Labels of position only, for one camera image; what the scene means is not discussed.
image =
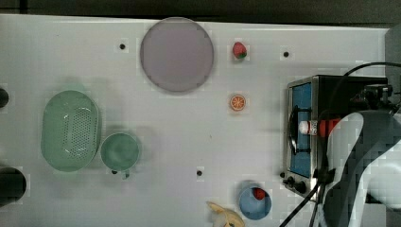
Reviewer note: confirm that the black toaster oven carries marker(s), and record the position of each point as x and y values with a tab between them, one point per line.
314	106

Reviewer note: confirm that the red ketchup bottle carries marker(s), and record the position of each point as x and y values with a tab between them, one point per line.
320	128

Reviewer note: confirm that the black cylindrical container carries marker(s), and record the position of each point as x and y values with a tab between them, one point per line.
12	185

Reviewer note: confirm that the toy strawberry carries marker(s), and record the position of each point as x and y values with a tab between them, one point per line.
239	50

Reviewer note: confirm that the green oval colander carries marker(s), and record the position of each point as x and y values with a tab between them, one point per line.
71	131

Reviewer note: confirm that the toy peeled banana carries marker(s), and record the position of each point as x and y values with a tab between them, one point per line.
225	217

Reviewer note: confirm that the small red fruit in cup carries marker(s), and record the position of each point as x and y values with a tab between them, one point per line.
259	193

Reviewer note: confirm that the green mug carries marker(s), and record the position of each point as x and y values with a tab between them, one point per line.
120	152

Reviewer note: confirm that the toy orange half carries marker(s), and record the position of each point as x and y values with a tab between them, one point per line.
237	103

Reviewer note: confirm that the purple round plate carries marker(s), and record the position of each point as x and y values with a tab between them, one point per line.
177	55

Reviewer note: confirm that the blue cup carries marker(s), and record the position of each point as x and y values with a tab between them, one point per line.
249	206

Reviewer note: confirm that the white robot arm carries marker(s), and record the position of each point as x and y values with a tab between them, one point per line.
363	151

